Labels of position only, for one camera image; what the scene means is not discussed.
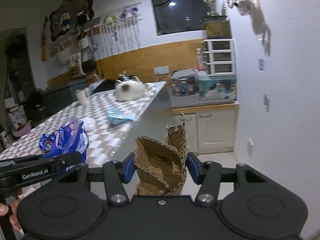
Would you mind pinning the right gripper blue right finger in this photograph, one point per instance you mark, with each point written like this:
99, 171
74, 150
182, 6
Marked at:
193, 163

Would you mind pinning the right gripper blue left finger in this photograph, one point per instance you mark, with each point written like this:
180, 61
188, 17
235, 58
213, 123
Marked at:
129, 168

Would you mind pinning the torn brown cardboard piece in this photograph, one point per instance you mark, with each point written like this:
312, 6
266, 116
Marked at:
161, 166

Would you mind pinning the light blue tissue pack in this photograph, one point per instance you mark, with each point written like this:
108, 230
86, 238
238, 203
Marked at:
116, 117

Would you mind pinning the blue purple plastic bag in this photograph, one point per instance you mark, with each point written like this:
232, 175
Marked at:
70, 137

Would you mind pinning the crushed blue soda can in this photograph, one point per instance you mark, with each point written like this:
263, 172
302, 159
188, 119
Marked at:
45, 142

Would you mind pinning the white tissue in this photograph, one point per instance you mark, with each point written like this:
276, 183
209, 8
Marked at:
89, 124

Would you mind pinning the person left hand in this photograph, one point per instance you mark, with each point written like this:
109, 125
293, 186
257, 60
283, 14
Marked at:
12, 210

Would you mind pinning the checkered tablecloth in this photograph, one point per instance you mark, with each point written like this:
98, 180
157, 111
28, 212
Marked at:
111, 126

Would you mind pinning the cream floor cabinet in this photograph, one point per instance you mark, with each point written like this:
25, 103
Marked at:
209, 129

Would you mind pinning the dark storage box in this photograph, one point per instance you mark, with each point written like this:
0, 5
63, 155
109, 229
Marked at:
42, 104

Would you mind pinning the white cat plush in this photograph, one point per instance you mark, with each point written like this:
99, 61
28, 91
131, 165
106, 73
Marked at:
131, 89

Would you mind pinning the cream cup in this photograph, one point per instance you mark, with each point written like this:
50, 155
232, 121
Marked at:
82, 96

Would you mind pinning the white drawer unit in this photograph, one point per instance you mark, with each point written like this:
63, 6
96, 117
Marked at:
219, 56

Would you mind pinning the hanging tote bag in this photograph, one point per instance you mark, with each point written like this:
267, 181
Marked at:
75, 65

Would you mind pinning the dark window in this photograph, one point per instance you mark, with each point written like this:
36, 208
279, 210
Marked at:
176, 16

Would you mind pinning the white wall socket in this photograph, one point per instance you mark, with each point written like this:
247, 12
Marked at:
250, 146

